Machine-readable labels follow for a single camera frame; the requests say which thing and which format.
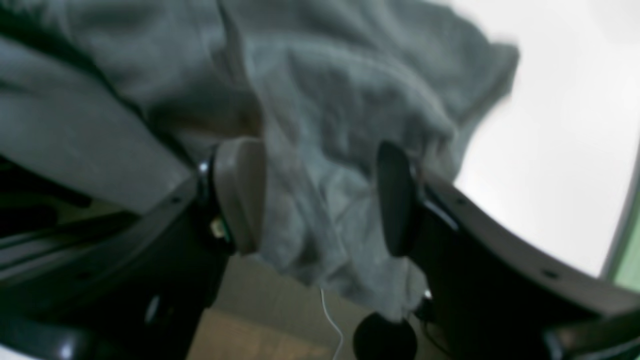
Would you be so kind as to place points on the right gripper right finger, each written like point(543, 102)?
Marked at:
point(495, 296)

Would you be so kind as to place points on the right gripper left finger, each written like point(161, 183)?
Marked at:
point(129, 287)

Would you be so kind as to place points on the dark grey t-shirt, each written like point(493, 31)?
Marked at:
point(119, 99)

